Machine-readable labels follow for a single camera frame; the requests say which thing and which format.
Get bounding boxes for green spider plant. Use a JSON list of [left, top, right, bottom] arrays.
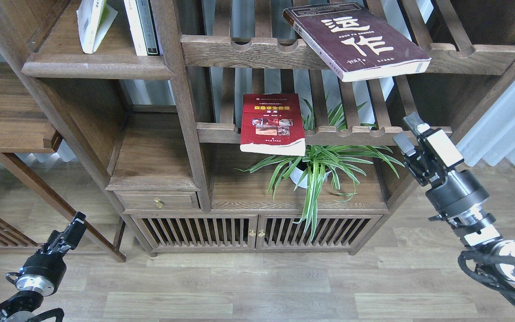
[[246, 113, 400, 240]]

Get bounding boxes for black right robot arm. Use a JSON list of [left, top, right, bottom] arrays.
[[394, 112, 515, 306]]

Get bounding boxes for white upright book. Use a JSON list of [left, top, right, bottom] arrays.
[[123, 0, 148, 56]]

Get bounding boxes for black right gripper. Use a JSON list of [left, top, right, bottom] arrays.
[[393, 112, 464, 187]]

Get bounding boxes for maroon book white characters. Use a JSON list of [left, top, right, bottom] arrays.
[[283, 3, 431, 82]]

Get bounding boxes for dark wooden bookshelf cabinet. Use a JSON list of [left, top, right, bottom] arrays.
[[0, 0, 515, 255]]

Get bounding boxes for dark green upright book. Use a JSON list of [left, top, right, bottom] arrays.
[[136, 0, 160, 56]]

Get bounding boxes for wooden side table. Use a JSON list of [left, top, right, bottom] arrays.
[[0, 62, 127, 263]]

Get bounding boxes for white plant pot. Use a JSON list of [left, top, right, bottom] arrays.
[[290, 162, 331, 188]]

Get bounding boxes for white green leaning book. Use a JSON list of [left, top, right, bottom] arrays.
[[77, 0, 117, 54]]

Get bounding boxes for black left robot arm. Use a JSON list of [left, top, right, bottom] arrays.
[[0, 212, 87, 322]]

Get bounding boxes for red book with photos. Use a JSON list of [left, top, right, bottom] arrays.
[[241, 93, 306, 157]]

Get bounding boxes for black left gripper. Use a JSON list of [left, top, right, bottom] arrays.
[[39, 212, 87, 262]]

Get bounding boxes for brass drawer knob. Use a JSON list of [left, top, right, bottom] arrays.
[[155, 198, 164, 208]]

